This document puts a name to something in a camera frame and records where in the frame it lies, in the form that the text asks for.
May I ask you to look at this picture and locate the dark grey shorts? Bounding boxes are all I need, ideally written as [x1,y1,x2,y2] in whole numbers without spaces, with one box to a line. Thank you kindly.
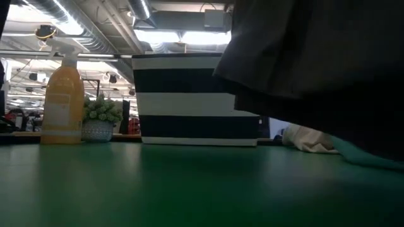
[213,0,404,163]

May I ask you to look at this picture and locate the green table mat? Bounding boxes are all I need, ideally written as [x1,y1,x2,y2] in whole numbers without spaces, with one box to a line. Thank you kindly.
[0,141,404,227]

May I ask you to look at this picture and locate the narrow shiny round duct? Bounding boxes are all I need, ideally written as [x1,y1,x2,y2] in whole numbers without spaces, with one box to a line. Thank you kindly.
[128,0,155,21]

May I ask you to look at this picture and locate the black equipment cabinet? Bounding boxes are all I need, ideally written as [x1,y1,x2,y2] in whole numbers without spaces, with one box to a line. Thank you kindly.
[258,116,271,139]

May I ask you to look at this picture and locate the beige folded garment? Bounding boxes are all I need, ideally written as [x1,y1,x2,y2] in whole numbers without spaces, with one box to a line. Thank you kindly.
[282,123,338,154]

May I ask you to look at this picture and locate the navy white striped laundry basket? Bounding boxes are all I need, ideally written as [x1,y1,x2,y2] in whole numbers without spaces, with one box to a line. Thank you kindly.
[131,52,261,147]

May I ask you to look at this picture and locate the black round ceiling fixture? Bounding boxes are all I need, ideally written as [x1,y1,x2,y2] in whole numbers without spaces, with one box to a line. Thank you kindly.
[35,24,58,40]

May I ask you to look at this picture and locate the light blue shorts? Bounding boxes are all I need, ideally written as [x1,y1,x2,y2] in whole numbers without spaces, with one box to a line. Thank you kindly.
[330,135,404,173]

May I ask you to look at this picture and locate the potted green succulent plant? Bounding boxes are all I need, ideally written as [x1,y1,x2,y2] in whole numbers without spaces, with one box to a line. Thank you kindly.
[81,92,124,143]

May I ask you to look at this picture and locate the orange spray bottle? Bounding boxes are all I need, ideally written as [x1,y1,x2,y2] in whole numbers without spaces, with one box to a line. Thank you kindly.
[40,47,85,146]

